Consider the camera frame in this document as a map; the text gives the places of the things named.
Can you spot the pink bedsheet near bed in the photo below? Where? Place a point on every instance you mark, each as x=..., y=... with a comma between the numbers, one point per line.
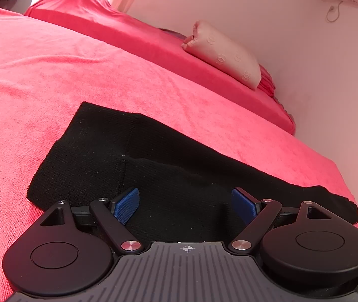
x=47, y=71

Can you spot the light pink folded quilt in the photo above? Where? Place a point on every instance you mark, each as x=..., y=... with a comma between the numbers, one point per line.
x=215, y=48

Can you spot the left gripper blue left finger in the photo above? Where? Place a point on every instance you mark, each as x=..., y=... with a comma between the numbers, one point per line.
x=124, y=206

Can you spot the pink far bed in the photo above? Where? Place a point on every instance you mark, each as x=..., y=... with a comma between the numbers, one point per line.
x=98, y=19

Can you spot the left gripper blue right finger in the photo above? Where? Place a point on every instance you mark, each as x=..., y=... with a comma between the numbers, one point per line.
x=245, y=205

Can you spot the black knit pants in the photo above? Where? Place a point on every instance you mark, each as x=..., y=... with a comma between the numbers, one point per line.
x=184, y=186

